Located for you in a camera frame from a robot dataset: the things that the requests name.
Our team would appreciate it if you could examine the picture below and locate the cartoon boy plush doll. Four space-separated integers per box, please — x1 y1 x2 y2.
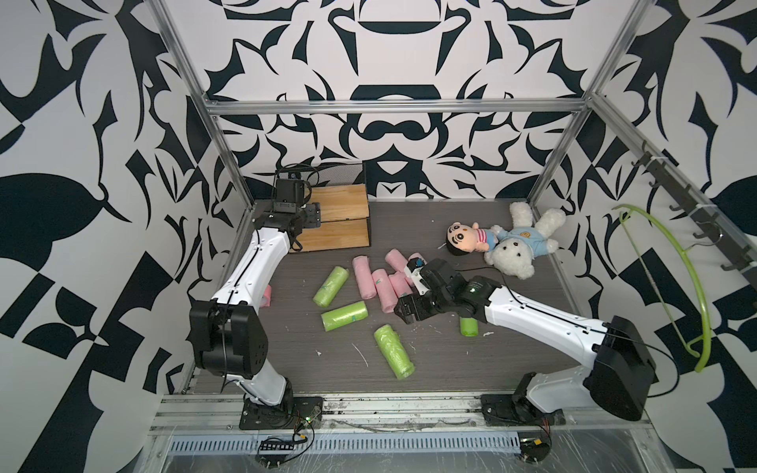
445 222 499 256

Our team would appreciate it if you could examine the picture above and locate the black usb hub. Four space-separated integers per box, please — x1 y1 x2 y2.
257 438 297 455

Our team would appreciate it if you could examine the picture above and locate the white teddy bear plush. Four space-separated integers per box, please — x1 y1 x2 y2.
484 202 567 280

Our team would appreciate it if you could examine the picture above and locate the black round connector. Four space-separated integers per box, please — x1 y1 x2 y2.
518 437 552 464

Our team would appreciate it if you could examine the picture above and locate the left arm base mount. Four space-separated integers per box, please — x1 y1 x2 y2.
239 396 324 431

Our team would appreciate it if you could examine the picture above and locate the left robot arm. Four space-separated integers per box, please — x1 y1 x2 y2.
188 179 311 415

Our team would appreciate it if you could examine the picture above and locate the green plastic hanger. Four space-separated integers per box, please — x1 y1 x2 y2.
615 204 713 372

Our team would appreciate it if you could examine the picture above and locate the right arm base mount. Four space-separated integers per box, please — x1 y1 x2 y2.
480 394 566 427

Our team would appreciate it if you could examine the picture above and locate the wire and wood shelf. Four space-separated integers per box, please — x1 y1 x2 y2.
272 162 373 255

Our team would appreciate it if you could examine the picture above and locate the pink alarm clock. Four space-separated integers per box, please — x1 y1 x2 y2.
260 285 272 307

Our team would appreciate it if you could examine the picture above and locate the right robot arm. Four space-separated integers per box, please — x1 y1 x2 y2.
394 258 656 425

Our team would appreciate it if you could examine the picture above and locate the black wall hook rail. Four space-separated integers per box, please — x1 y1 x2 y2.
630 141 756 286

